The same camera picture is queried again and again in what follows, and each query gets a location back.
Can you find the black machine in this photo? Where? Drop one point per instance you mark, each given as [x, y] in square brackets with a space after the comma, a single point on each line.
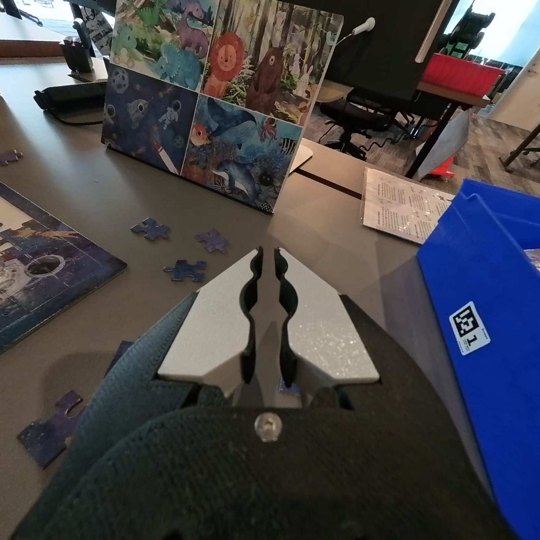
[476, 25]

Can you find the white stand base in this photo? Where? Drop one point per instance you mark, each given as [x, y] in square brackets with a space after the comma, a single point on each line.
[301, 158]

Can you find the wooden side table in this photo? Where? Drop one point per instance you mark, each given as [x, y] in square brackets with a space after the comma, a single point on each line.
[33, 47]

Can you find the red crate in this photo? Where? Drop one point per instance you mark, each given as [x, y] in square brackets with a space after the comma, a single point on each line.
[460, 69]

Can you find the space jigsaw puzzle board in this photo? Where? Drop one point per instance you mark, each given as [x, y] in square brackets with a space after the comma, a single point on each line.
[42, 261]

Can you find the instruction sheet in clear sleeve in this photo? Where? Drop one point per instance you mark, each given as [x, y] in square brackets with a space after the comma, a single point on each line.
[400, 206]

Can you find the black partition panel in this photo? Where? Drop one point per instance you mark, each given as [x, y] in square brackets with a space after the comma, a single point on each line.
[388, 50]

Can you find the black office chair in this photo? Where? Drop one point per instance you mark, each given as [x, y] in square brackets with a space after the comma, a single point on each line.
[358, 112]

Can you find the grey paper sheet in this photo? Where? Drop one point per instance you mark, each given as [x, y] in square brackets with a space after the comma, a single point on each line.
[447, 143]

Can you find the wooden desk with black legs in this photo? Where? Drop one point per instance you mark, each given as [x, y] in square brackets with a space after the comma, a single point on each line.
[453, 93]

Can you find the blue plastic bin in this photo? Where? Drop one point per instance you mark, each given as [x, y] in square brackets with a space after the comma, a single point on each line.
[485, 274]

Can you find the black pouch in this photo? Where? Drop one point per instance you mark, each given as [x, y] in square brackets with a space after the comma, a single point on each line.
[71, 95]

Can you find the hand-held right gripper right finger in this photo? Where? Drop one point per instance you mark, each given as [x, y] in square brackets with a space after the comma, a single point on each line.
[329, 337]

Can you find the white microphone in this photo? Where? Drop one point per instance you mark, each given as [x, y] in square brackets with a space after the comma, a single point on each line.
[363, 26]

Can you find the illustrated puzzle box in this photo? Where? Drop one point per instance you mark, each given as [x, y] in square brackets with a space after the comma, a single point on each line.
[236, 126]

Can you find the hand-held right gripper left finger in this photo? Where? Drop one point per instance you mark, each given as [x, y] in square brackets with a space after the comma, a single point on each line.
[202, 333]

